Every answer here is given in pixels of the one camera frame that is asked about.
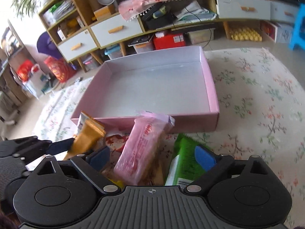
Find red box under cabinet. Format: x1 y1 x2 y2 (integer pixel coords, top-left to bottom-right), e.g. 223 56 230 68
152 34 186 50

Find blue plastic stool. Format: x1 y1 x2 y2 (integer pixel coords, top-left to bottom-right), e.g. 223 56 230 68
289 4 304 50

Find red printed bag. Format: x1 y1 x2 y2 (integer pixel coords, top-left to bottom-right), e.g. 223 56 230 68
44 56 76 83

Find red white snack bag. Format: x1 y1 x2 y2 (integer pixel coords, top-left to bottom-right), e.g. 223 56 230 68
105 134 129 155

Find white shopping bag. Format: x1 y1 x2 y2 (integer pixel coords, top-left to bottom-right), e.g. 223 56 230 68
22 64 52 99

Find pink cardboard box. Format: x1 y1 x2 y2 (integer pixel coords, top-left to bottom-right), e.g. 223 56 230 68
71 46 220 133

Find green snack pack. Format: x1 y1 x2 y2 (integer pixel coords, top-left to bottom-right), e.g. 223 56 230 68
165 133 206 190

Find pink wafer snack pack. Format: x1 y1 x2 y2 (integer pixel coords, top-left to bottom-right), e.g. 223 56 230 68
114 111 175 185

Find orange lotus chip bag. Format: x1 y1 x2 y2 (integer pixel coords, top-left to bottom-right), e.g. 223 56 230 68
64 111 106 160

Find purple hat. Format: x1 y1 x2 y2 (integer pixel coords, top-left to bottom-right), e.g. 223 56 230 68
37 31 62 59

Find floral tablecloth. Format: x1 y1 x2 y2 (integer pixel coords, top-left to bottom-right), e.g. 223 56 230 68
34 48 304 228

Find wooden shelf cabinet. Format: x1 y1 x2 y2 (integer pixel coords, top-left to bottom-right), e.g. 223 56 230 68
39 0 299 62

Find yellow egg tray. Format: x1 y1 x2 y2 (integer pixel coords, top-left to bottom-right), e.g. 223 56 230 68
230 26 263 42

